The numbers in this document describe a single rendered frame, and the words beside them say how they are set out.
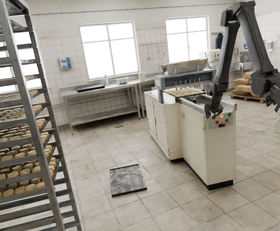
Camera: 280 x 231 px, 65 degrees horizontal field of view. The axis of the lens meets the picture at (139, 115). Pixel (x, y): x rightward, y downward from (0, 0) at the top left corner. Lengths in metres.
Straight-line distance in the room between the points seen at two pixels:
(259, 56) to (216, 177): 1.63
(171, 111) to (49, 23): 3.76
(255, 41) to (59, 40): 4.88
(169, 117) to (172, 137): 0.27
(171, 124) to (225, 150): 0.78
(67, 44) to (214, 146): 4.25
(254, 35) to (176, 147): 2.08
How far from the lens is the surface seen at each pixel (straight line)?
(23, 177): 1.21
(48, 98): 1.50
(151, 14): 6.22
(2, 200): 1.29
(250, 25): 1.10
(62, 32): 5.59
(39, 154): 1.12
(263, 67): 1.04
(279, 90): 0.97
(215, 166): 2.39
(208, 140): 2.24
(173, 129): 2.83
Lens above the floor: 1.44
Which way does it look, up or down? 15 degrees down
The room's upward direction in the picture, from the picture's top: 8 degrees counter-clockwise
